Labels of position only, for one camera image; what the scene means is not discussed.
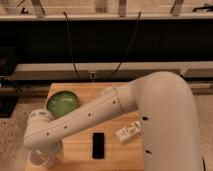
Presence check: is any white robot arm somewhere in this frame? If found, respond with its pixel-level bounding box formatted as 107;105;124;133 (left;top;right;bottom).
23;72;205;171

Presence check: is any white crumpled cloth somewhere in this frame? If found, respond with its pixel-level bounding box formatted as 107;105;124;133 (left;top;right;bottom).
100;86;115;96

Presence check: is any green bowl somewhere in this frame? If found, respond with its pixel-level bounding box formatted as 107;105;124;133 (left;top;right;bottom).
46;91;80;118

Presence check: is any white plastic bottle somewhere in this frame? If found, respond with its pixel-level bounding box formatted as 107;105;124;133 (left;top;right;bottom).
116;121;141;143

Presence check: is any black smartphone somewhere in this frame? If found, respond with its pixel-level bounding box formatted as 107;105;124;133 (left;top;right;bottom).
92;133;105;159

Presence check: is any white wall outlet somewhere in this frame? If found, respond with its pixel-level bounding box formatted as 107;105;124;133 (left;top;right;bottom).
88;70;96;80

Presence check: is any left black cable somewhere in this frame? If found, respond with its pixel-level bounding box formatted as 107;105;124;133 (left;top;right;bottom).
63;11;82;81

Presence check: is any black cable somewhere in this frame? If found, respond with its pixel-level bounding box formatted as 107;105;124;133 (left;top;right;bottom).
103;10;142;81
63;11;82;81

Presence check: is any right black cable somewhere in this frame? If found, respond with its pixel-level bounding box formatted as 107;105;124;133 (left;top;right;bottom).
103;10;142;81

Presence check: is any white horizontal rail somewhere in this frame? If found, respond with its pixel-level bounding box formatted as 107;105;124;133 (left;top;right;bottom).
9;61;213;81

